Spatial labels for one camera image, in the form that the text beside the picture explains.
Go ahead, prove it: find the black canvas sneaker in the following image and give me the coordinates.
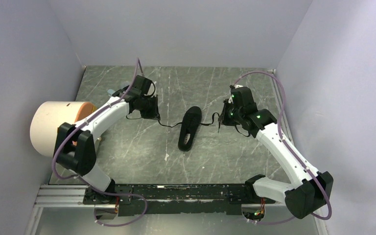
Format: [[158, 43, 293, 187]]
[[178, 106, 202, 152]]

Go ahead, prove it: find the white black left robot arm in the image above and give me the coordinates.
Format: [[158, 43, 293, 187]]
[[52, 75, 160, 204]]

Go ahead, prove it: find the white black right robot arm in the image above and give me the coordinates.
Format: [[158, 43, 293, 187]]
[[219, 85, 333, 219]]

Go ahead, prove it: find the light blue stapler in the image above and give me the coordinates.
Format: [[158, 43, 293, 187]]
[[107, 89, 115, 96]]

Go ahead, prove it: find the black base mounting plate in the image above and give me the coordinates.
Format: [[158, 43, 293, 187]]
[[82, 184, 274, 216]]

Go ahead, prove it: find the beige cylinder with coloured face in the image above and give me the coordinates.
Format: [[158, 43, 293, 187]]
[[29, 101, 96, 158]]

